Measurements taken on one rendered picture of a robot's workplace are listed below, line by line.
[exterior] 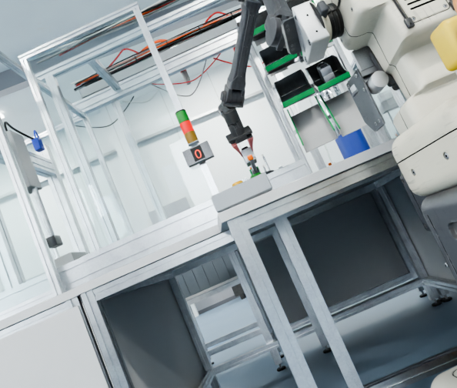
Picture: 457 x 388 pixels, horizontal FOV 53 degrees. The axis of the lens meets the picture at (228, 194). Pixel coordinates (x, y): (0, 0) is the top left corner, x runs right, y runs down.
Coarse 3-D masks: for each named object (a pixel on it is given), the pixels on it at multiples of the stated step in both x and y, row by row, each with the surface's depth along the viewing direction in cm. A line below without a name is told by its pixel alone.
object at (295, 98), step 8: (296, 72) 202; (280, 80) 204; (288, 80) 203; (296, 80) 203; (304, 80) 203; (280, 88) 205; (288, 88) 205; (296, 88) 204; (304, 88) 197; (312, 88) 177; (280, 96) 191; (288, 96) 198; (296, 96) 178; (304, 96) 178; (288, 104) 180
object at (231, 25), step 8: (224, 24) 301; (232, 24) 300; (208, 32) 301; (216, 32) 301; (224, 32) 300; (192, 40) 301; (200, 40) 301; (208, 40) 301; (176, 48) 302; (184, 48) 301; (160, 56) 302; (168, 56) 302
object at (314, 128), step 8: (320, 104) 186; (288, 112) 193; (304, 112) 195; (312, 112) 192; (320, 112) 189; (296, 120) 193; (304, 120) 191; (312, 120) 188; (320, 120) 185; (328, 120) 176; (296, 128) 189; (304, 128) 187; (312, 128) 184; (320, 128) 182; (328, 128) 179; (304, 136) 183; (312, 136) 180; (320, 136) 178; (328, 136) 176; (336, 136) 173; (304, 144) 179; (312, 144) 177; (320, 144) 175
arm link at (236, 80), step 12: (240, 0) 156; (252, 0) 158; (252, 12) 158; (240, 24) 162; (252, 24) 160; (240, 36) 162; (252, 36) 163; (240, 48) 164; (240, 60) 166; (240, 72) 168; (228, 84) 171; (240, 84) 170; (228, 96) 172; (240, 96) 173
